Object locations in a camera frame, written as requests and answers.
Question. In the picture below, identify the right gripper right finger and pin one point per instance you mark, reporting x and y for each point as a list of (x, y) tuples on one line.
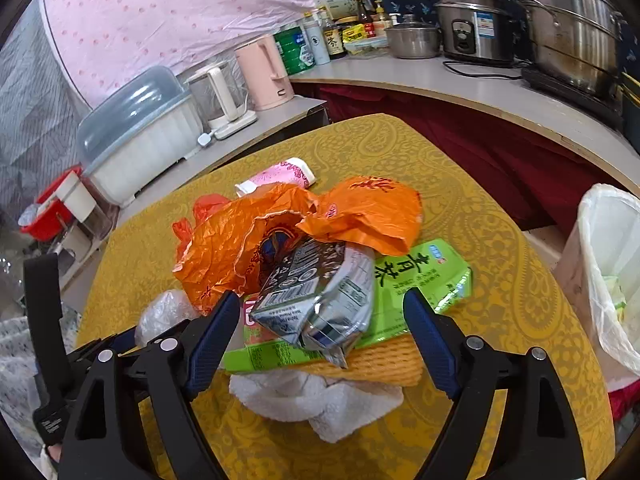
[(538, 436)]

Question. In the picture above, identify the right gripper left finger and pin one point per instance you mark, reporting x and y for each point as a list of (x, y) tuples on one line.
[(105, 438)]

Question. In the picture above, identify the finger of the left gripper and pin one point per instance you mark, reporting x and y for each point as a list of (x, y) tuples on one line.
[(60, 374)]

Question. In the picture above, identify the orange foam net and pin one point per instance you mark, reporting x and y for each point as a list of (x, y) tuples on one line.
[(395, 362)]

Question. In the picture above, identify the red plastic bag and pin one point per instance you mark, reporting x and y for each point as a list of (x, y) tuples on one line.
[(203, 208)]

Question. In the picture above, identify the green tea box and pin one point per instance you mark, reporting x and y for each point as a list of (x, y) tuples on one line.
[(434, 267)]

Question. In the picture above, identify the white paper towel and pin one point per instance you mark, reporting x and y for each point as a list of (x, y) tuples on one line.
[(334, 408)]

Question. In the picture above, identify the orange snack wrapper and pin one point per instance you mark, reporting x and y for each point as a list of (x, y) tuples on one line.
[(236, 248)]

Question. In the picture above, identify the silver foil wrapper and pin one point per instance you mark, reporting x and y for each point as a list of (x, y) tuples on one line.
[(320, 297)]

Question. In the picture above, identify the pink paper cup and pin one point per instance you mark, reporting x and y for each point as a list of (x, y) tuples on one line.
[(292, 170)]

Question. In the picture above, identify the white lined trash bin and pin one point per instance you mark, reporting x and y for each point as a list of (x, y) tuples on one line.
[(599, 274)]

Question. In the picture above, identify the yellow patterned tablecloth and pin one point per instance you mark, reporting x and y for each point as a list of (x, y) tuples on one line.
[(515, 305)]

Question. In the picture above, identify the red plastic basket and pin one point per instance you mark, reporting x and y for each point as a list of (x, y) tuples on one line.
[(52, 216)]

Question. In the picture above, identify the white lidded container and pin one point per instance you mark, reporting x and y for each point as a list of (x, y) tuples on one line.
[(76, 197)]

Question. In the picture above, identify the red cabinet curtain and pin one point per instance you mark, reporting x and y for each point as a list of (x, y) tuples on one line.
[(537, 182)]

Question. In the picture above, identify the white dish rack box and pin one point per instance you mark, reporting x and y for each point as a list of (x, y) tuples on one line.
[(137, 133)]

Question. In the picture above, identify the white glass kettle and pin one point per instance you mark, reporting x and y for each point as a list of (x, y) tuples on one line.
[(221, 101)]

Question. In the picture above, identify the black induction cooker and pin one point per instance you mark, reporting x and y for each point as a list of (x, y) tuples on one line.
[(604, 107)]

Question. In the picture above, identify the pink dotted curtain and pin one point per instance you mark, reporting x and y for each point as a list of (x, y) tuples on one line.
[(105, 43)]

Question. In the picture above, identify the pink electric kettle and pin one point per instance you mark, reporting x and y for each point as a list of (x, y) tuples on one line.
[(264, 73)]

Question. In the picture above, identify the blue yellow basin stack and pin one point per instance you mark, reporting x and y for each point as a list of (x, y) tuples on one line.
[(631, 110)]

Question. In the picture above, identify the green tin can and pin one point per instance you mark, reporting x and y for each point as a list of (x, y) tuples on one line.
[(294, 51)]

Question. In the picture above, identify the large steel steamer pot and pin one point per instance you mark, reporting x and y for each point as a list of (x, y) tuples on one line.
[(575, 41)]

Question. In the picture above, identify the small steel pot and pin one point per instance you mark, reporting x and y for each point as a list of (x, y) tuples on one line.
[(414, 40)]

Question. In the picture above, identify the steel rice cooker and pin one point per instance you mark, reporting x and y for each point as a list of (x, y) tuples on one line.
[(478, 31)]

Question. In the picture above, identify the white bottle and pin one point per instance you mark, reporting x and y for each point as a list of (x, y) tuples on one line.
[(315, 38)]

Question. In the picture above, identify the soy sauce bottle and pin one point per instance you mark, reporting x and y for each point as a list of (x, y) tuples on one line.
[(332, 35)]

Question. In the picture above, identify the white carton box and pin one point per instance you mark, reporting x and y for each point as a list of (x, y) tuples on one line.
[(338, 9)]

